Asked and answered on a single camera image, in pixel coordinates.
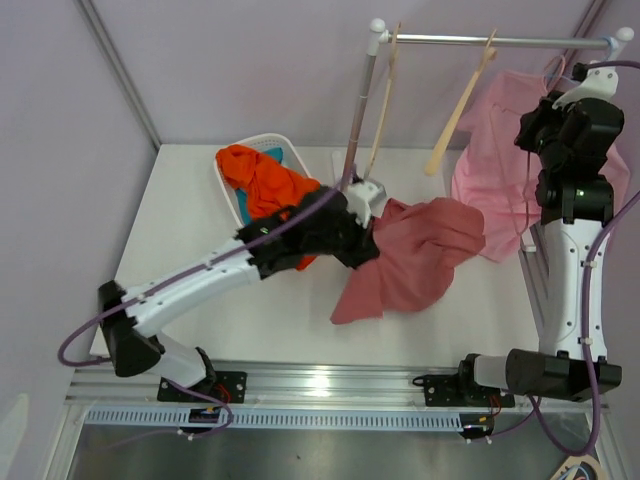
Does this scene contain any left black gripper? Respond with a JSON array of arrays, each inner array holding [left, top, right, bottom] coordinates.
[[302, 205, 378, 270]]

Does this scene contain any orange t shirt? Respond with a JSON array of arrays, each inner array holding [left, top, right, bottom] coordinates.
[[215, 143, 322, 272]]

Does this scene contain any dusty red t shirt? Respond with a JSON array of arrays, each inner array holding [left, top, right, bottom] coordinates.
[[330, 197, 486, 325]]

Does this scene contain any light pink t shirt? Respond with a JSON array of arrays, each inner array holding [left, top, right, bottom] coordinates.
[[451, 71, 630, 262]]

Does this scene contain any teal t shirt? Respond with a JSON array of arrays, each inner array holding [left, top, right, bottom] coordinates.
[[234, 147, 283, 225]]

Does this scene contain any beige wooden hanger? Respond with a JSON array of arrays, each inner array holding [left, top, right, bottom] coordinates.
[[424, 29, 497, 176], [364, 22, 402, 180]]

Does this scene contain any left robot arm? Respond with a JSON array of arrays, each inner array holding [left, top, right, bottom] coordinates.
[[98, 182, 382, 401]]

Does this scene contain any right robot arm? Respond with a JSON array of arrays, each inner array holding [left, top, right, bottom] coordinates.
[[455, 91, 624, 405]]

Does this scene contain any white plastic basket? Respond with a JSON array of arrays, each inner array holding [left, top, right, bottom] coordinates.
[[213, 133, 311, 227]]

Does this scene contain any white metal clothes rack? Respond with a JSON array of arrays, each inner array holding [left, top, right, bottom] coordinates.
[[329, 18, 636, 251]]

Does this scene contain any round wooden object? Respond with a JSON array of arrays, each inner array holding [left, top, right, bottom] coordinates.
[[550, 455, 609, 480]]

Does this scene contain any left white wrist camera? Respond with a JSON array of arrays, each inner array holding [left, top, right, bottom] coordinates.
[[344, 180, 386, 228]]

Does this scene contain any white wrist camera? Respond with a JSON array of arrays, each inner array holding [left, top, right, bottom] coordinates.
[[344, 180, 386, 228], [553, 62, 619, 110]]

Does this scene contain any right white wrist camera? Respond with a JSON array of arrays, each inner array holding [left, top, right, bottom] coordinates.
[[553, 62, 619, 110]]

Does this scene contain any aluminium mounting rail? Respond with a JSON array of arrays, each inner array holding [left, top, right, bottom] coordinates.
[[63, 363, 611, 414]]

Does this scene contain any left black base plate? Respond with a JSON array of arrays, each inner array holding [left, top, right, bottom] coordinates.
[[157, 371, 248, 404]]

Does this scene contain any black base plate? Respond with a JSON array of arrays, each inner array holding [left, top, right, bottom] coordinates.
[[412, 373, 515, 408], [157, 371, 248, 404]]

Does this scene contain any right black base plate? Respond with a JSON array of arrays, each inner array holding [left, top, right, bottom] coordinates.
[[412, 373, 515, 408]]

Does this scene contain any white slotted cable duct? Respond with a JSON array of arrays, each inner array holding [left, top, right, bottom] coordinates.
[[85, 406, 463, 432]]

